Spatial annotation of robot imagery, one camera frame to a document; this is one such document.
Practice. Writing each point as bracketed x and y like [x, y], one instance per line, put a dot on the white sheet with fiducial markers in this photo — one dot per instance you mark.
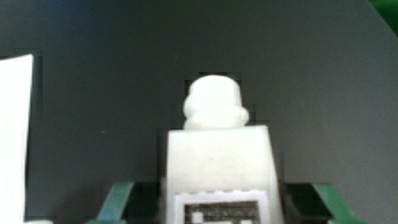
[15, 114]

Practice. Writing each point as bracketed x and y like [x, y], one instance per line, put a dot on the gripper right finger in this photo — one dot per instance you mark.
[344, 216]

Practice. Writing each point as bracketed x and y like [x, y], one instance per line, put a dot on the white table leg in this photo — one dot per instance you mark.
[221, 184]

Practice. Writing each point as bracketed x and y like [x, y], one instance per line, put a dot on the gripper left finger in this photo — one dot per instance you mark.
[114, 205]

